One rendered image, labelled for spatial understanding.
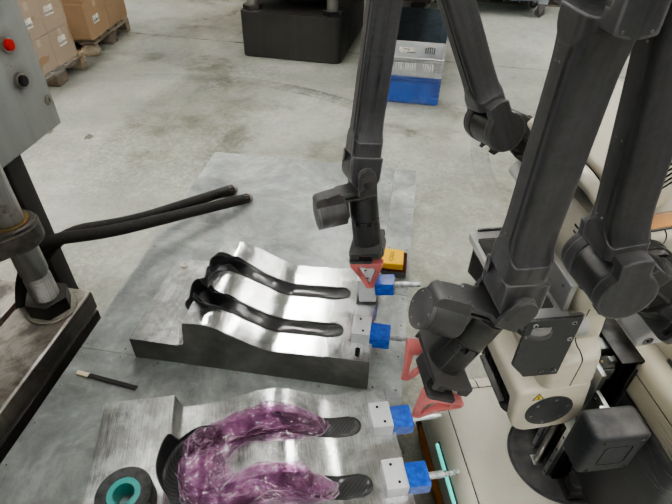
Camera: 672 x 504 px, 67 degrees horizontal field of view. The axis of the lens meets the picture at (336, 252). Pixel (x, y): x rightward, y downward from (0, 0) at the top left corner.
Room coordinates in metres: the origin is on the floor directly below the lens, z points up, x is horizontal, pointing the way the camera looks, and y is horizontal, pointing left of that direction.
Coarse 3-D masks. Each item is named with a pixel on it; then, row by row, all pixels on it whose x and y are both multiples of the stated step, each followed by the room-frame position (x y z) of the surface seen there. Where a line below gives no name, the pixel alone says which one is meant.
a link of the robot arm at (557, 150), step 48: (576, 0) 0.50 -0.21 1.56; (624, 0) 0.43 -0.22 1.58; (576, 48) 0.46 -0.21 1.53; (624, 48) 0.46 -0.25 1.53; (576, 96) 0.46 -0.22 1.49; (528, 144) 0.49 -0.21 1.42; (576, 144) 0.46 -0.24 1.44; (528, 192) 0.47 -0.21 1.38; (528, 240) 0.46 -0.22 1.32; (528, 288) 0.45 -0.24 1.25
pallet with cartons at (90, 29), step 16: (64, 0) 4.74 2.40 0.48; (80, 0) 4.73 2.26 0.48; (96, 0) 5.00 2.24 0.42; (112, 0) 5.29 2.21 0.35; (80, 16) 4.73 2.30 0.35; (96, 16) 4.92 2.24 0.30; (112, 16) 5.21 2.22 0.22; (80, 32) 4.74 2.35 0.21; (96, 32) 4.84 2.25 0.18; (112, 32) 5.12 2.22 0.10; (96, 48) 4.75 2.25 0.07
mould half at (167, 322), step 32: (256, 256) 0.88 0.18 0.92; (160, 288) 0.83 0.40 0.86; (224, 288) 0.76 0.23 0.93; (256, 288) 0.79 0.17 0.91; (352, 288) 0.81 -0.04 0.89; (160, 320) 0.73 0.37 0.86; (192, 320) 0.67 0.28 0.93; (224, 320) 0.68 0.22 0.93; (320, 320) 0.72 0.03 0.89; (352, 320) 0.72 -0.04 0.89; (160, 352) 0.67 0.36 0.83; (192, 352) 0.66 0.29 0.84; (224, 352) 0.65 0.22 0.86; (256, 352) 0.64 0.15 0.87; (288, 352) 0.63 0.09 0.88; (320, 352) 0.63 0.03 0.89; (352, 352) 0.63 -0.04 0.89; (352, 384) 0.61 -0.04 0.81
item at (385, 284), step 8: (368, 272) 0.81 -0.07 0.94; (360, 280) 0.78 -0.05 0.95; (368, 280) 0.77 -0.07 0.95; (376, 280) 0.79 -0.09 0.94; (384, 280) 0.79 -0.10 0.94; (392, 280) 0.78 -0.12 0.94; (360, 288) 0.77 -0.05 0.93; (368, 288) 0.77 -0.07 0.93; (376, 288) 0.77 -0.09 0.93; (384, 288) 0.77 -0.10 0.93; (392, 288) 0.77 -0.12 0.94; (360, 296) 0.77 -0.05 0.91; (368, 296) 0.77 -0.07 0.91
